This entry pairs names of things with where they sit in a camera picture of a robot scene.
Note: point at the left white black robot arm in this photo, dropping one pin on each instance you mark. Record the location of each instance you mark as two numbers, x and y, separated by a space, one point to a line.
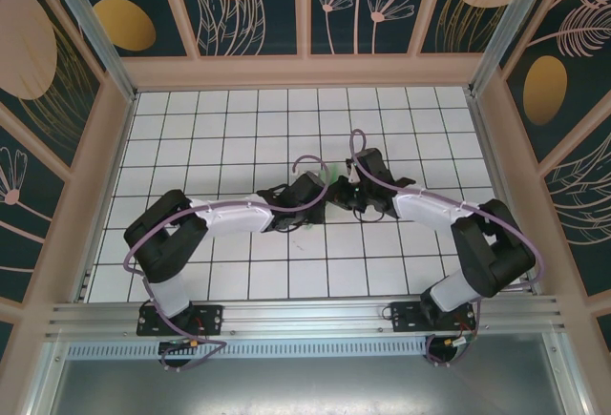
229 217

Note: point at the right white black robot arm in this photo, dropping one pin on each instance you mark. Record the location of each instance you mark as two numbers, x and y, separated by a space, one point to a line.
491 257

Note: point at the grey metal sheet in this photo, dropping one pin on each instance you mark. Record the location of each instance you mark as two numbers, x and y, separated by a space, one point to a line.
305 386

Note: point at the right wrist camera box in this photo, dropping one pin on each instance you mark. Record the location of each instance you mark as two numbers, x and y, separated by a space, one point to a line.
353 174

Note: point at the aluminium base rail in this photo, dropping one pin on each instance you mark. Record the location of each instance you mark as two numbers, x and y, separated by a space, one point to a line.
305 315

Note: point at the aluminium side rail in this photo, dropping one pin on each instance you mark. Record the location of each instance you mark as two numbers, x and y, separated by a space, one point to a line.
84 286
488 148

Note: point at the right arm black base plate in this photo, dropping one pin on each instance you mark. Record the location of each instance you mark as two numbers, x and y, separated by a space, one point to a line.
406 317

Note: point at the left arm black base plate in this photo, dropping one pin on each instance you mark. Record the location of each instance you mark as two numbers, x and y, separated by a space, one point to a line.
210 317

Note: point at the aluminium corner post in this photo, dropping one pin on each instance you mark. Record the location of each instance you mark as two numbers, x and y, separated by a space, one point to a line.
506 28
95 38

